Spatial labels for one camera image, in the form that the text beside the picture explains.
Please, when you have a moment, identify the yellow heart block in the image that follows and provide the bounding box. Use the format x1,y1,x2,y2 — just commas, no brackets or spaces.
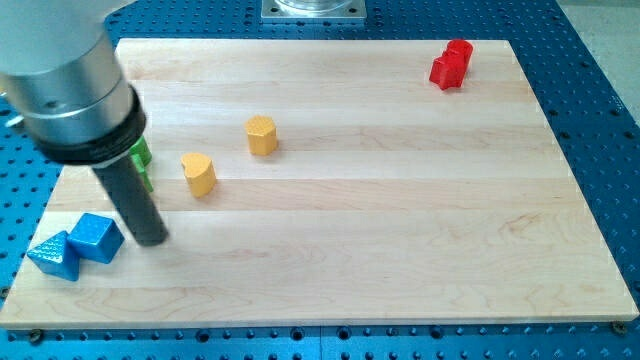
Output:
180,153,217,198

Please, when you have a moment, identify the blue triangle block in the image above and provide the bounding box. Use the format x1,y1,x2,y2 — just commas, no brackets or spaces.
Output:
27,231,80,281

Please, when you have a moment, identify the yellow hexagon block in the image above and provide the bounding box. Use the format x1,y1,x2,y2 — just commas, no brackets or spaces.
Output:
244,115,278,156

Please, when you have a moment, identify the green block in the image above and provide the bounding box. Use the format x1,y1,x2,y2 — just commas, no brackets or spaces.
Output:
129,136,154,193

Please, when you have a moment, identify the light wooden board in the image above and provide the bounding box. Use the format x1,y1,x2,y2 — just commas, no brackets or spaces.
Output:
1,39,638,329

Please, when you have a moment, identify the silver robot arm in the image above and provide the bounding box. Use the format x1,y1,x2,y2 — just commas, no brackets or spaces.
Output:
1,0,146,165

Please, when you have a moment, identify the red star block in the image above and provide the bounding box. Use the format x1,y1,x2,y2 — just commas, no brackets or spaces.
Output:
428,53,467,90

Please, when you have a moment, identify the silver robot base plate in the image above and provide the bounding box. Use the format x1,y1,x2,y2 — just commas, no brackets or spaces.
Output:
261,0,367,23

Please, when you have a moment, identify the red round block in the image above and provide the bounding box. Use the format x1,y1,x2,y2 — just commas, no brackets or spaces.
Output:
443,39,473,66

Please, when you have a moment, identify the blue cube block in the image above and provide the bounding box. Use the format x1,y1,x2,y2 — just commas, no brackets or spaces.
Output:
67,213,124,264

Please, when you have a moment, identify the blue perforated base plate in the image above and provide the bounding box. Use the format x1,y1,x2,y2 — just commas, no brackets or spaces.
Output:
1,0,639,359

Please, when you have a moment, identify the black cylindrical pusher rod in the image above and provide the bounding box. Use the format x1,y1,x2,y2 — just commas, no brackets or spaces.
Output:
92,156,168,247

